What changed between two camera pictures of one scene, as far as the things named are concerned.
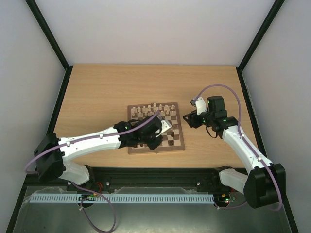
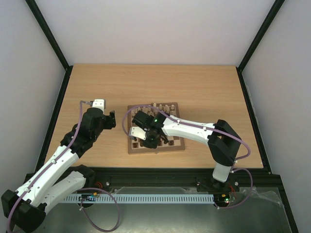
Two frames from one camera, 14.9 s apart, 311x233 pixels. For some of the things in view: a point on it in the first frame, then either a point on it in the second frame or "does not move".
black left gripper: x=152 y=145 → x=111 y=121
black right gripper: x=193 y=119 → x=150 y=140
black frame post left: x=53 y=41 does not move
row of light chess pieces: x=146 y=110 does not move
